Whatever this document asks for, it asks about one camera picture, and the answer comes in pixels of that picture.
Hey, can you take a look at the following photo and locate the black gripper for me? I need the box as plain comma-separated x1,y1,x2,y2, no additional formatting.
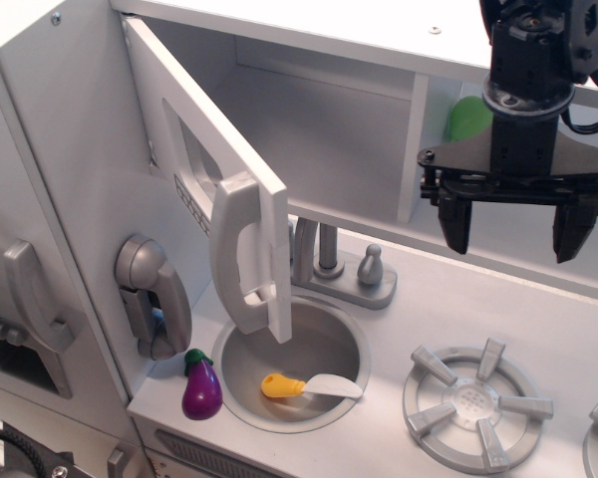
418,119,598,263

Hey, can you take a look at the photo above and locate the white microwave door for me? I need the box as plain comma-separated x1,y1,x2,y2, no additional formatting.
125,17,292,343

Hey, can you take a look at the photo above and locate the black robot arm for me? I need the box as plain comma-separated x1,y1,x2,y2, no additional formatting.
418,1,598,262

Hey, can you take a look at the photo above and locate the green toy pear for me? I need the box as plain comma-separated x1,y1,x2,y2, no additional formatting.
448,96,493,142

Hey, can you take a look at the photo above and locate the grey toy faucet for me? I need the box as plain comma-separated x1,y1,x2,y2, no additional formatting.
291,217,398,310

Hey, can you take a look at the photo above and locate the round silver sink basin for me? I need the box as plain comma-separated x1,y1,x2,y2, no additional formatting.
212,297,371,433

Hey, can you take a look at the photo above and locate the purple toy eggplant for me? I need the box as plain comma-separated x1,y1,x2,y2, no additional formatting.
181,349,223,420

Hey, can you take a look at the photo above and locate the grey ice dispenser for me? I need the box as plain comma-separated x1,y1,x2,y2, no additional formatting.
0,318,73,398

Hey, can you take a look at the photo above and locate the grey microwave door handle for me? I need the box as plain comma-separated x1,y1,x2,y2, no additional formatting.
208,171,278,336

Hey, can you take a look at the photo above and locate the yellow handled toy knife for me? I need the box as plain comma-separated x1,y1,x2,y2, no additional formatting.
260,373,363,399

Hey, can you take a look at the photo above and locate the grey toy wall phone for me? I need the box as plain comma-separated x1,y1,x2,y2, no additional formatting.
115,234,191,360

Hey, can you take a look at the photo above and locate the grey oven door handle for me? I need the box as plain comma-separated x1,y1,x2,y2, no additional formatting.
107,448,129,478

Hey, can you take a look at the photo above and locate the grey fridge door handle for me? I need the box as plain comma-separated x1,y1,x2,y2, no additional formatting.
3,239,74,354

